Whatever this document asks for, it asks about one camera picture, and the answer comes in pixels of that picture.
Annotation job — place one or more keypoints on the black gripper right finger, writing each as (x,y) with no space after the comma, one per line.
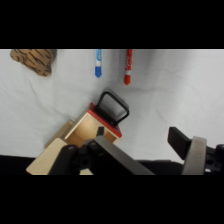
(195,156)

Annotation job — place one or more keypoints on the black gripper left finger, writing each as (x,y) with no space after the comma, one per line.
(110,155)

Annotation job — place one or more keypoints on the red marker pen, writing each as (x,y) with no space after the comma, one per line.
(128,66)

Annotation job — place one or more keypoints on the blue marker pen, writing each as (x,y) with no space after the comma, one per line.
(98,63)

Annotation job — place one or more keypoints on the wooden box with red rim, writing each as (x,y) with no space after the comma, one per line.
(86,131)

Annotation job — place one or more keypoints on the tiger striped plush toy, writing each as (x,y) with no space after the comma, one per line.
(35,60)

